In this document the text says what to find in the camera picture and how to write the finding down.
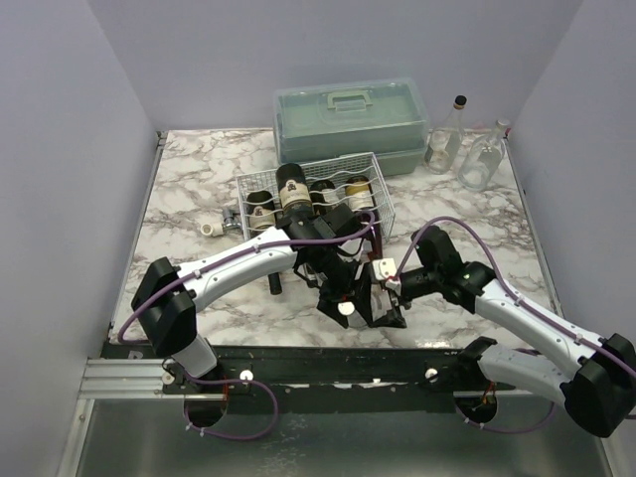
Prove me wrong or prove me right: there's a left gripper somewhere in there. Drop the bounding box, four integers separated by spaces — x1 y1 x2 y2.
312 245 374 329

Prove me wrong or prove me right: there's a clear bottle dark label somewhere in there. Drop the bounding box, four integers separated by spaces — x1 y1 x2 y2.
335 263 400 328

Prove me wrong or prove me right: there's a dark wine bottle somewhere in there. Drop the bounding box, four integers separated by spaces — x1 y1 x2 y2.
243 188 285 295
275 163 313 223

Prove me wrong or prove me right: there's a clear bottle cream label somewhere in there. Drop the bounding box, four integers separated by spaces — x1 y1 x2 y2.
423 95 467 175

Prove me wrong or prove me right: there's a clear bottle silver cap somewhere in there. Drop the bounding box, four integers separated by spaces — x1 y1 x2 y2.
457 118 511 192

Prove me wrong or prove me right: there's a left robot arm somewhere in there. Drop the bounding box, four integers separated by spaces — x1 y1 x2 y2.
131 204 375 393

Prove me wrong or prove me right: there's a red wine bottle gold cap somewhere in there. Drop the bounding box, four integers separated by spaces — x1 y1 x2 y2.
345 175 383 261

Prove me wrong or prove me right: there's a dark bottle silver neck lower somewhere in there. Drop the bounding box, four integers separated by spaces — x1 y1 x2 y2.
309 180 339 216

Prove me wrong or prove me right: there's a green plastic toolbox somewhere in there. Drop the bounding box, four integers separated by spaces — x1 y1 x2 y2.
273 78 430 177

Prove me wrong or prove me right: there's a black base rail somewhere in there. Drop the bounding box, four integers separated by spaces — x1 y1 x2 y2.
83 342 548 416

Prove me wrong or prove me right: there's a white wire wine rack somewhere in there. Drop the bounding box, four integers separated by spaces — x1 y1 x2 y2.
233 151 397 254

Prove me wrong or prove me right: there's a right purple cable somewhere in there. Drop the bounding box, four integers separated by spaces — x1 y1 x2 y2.
397 216 636 434

